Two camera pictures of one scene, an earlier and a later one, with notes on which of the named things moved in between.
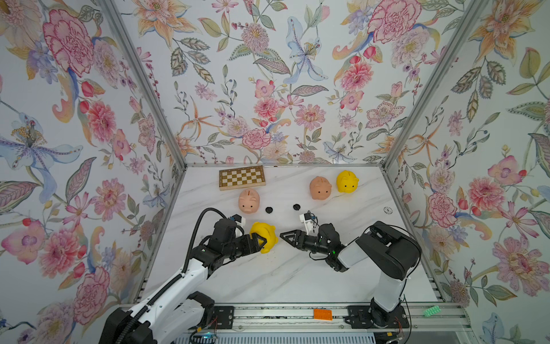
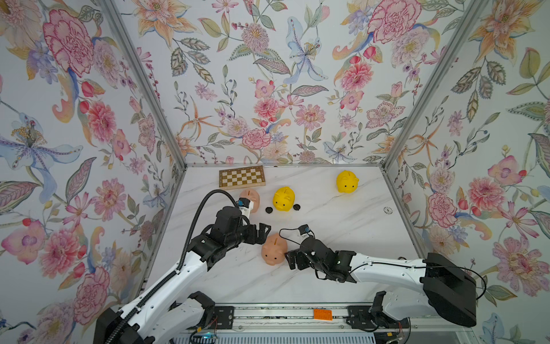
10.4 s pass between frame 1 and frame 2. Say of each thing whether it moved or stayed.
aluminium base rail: stayed
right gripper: moved
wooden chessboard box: stayed
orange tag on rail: stayed
